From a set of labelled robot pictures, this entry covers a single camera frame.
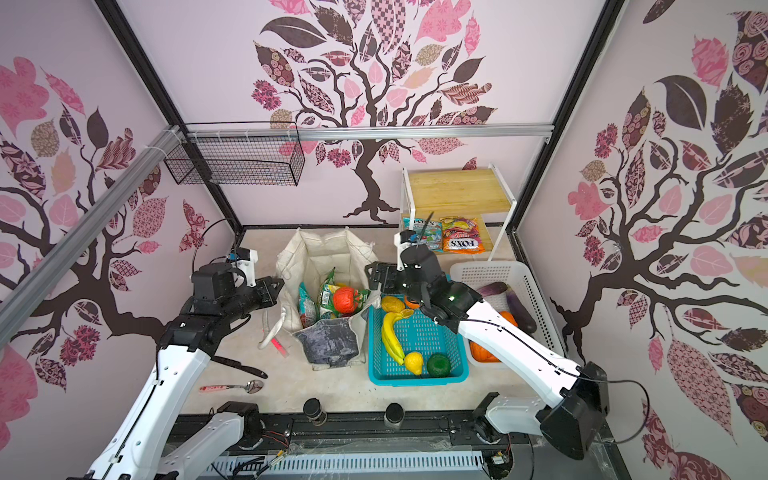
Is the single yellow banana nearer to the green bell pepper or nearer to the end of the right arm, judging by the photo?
the green bell pepper

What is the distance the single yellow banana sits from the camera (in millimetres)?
836

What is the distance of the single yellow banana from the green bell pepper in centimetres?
8

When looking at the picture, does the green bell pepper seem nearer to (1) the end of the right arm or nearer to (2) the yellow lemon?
(2) the yellow lemon

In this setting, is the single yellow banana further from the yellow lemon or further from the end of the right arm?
the end of the right arm

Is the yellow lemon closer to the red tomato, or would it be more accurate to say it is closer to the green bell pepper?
the green bell pepper

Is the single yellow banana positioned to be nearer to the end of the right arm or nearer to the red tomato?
the red tomato

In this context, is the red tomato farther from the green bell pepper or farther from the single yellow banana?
the green bell pepper

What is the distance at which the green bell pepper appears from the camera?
808 millimetres

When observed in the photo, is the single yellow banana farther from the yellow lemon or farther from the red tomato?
the red tomato
